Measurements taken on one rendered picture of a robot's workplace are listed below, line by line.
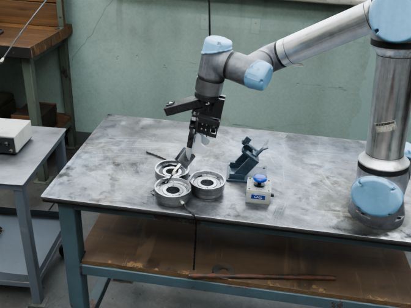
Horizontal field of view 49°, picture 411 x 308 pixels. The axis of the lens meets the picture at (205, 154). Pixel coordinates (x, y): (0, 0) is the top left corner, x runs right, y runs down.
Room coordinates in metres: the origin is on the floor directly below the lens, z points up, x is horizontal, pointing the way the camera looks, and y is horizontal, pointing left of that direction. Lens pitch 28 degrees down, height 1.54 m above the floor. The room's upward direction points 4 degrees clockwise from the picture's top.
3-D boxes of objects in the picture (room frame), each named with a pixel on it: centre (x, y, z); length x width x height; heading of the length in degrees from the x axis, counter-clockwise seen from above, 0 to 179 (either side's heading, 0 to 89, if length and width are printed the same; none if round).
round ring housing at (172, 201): (1.09, 0.09, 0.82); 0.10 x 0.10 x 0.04
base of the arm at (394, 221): (1.08, -0.50, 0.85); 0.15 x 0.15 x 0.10
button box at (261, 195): (1.12, -0.17, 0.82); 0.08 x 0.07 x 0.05; 84
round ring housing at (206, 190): (1.14, -0.01, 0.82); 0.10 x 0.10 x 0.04
